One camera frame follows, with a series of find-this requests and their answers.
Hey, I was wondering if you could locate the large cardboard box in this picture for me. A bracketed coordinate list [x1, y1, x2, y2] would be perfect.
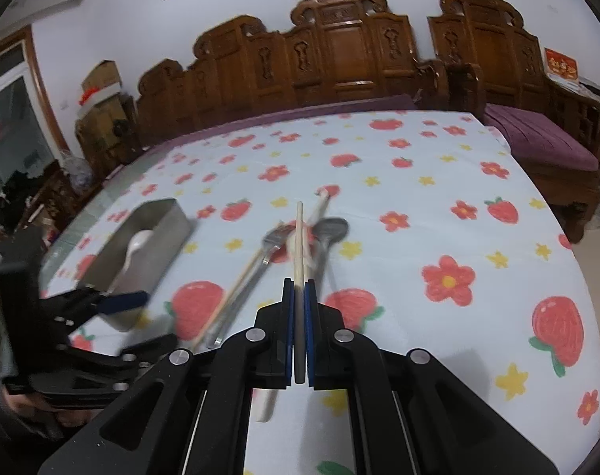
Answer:
[75, 94, 137, 174]

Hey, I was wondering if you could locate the rectangular metal tray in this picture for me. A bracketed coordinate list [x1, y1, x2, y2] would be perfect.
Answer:
[77, 198, 194, 332]

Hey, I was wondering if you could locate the red gift box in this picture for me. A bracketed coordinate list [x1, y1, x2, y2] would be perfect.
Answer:
[544, 48, 578, 80]

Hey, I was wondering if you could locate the wooden side table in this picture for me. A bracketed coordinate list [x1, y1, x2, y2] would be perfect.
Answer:
[574, 76, 600, 179]

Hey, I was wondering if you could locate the printed plastic bag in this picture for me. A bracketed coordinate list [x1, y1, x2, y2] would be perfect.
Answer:
[60, 151, 93, 194]

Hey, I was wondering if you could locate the wooden chopstick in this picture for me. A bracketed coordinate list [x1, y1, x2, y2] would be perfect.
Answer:
[295, 202, 306, 384]
[194, 188, 330, 352]

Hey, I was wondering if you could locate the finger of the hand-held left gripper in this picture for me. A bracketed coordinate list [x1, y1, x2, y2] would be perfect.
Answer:
[70, 334, 177, 367]
[97, 291, 150, 315]

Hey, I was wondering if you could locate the carved wooden armchair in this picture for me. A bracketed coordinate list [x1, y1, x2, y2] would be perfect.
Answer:
[427, 0, 600, 243]

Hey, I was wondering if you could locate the wooden chair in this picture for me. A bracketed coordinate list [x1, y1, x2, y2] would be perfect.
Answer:
[18, 171, 83, 238]

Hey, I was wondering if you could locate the small cardboard box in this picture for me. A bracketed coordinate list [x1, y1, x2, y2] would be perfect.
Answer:
[81, 61, 122, 92]

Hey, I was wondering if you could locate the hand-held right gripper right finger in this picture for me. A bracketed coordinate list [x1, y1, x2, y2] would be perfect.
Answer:
[304, 279, 560, 475]

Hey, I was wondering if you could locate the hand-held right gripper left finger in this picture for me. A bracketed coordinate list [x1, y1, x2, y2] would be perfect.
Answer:
[38, 279, 296, 475]

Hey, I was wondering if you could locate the carved wooden sofa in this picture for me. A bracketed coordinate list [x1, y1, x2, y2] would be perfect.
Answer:
[134, 0, 449, 159]

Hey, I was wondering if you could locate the metal fork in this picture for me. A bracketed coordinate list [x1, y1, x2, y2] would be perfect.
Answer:
[206, 225, 296, 350]

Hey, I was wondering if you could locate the wooden door frame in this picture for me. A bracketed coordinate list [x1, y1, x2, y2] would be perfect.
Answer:
[0, 27, 70, 159]

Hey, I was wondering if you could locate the purple armchair cushion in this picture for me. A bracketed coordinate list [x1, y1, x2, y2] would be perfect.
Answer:
[483, 104, 600, 171]

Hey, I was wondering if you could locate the person's left hand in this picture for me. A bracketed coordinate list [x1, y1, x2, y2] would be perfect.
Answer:
[6, 391, 90, 429]

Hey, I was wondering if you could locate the metal spoon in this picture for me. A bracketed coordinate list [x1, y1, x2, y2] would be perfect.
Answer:
[307, 217, 350, 283]

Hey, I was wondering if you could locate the strawberry flower print tablecloth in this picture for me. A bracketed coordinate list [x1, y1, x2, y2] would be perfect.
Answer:
[38, 109, 600, 475]

